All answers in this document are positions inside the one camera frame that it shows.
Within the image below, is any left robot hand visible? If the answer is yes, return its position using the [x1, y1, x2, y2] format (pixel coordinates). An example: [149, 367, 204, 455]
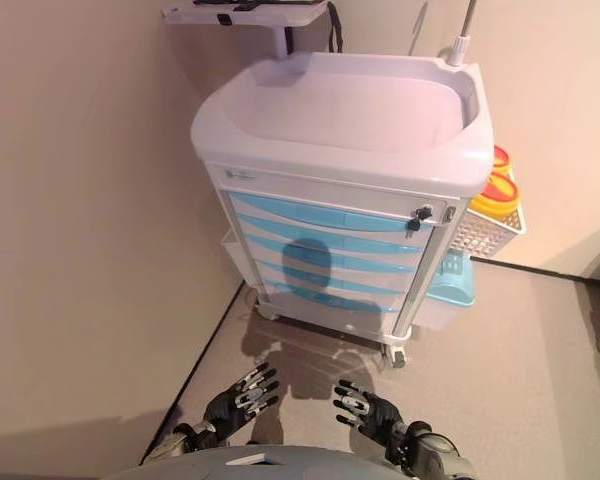
[202, 362, 282, 447]

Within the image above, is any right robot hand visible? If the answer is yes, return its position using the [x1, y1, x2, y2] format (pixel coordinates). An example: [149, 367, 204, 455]
[332, 379, 406, 450]

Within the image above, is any blue front cart drawer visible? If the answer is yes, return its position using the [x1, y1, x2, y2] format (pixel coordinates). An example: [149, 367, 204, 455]
[237, 234, 429, 276]

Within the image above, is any grey robot torso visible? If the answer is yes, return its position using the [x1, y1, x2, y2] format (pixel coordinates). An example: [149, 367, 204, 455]
[99, 444, 461, 480]

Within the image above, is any light blue waste bin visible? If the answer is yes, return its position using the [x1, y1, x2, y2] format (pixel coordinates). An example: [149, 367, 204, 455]
[414, 252, 479, 332]

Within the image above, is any black key bunch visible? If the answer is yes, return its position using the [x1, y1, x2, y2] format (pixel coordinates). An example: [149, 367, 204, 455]
[405, 207, 434, 240]

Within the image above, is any white mesh basket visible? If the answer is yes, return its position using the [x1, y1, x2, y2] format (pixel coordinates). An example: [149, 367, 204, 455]
[447, 167, 529, 261]

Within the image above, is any white medical cart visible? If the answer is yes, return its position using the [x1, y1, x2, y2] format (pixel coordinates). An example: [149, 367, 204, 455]
[189, 50, 496, 372]

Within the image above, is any metal IV pole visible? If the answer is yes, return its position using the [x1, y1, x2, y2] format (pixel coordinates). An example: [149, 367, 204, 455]
[447, 0, 479, 69]

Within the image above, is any white overbed table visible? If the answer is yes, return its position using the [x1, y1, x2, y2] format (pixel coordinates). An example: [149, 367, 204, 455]
[162, 0, 330, 60]

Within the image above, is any black flat device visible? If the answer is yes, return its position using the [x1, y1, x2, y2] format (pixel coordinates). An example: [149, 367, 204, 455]
[193, 0, 322, 14]

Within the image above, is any black hanging strap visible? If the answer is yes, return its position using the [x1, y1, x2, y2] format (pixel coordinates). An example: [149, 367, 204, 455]
[326, 2, 344, 54]

